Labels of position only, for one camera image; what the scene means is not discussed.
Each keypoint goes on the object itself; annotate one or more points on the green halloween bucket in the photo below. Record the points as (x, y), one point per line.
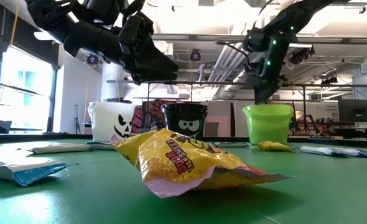
(267, 127)

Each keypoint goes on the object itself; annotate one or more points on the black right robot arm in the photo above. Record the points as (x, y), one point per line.
(287, 23)

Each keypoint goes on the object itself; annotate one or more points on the black metal rack frame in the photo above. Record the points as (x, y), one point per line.
(202, 82)

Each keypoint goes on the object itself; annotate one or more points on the large bright window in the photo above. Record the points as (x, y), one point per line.
(25, 102)

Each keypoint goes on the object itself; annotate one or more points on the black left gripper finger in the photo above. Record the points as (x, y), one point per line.
(152, 80)
(155, 62)

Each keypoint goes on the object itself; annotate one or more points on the white jack-o-lantern bucket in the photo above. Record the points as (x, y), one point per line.
(105, 121)

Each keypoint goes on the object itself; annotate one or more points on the white pillar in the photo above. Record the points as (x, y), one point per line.
(112, 87)

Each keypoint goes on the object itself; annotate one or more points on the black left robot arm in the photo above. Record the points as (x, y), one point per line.
(90, 40)

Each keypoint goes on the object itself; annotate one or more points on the black ceiling camera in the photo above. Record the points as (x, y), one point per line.
(195, 55)
(92, 59)

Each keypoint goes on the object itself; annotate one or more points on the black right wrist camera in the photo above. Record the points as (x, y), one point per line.
(256, 39)

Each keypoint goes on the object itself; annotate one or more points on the white ventilation ducts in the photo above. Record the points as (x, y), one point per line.
(227, 59)

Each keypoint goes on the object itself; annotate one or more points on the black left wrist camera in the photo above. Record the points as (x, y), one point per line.
(137, 31)

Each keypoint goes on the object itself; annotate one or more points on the white ceiling box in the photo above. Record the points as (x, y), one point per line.
(167, 48)

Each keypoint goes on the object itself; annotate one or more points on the white partition panel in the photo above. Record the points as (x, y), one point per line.
(221, 118)

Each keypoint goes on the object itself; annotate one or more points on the black halloween bucket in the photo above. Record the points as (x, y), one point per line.
(185, 113)

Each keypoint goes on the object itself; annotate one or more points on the green table mat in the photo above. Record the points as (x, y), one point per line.
(77, 205)

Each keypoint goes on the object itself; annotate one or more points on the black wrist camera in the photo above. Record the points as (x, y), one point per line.
(256, 39)
(137, 31)

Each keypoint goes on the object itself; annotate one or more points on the yellow Sour Patch candy packet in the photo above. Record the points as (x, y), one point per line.
(273, 146)
(177, 161)

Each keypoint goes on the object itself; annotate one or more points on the dark background monitor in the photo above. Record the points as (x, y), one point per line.
(356, 110)

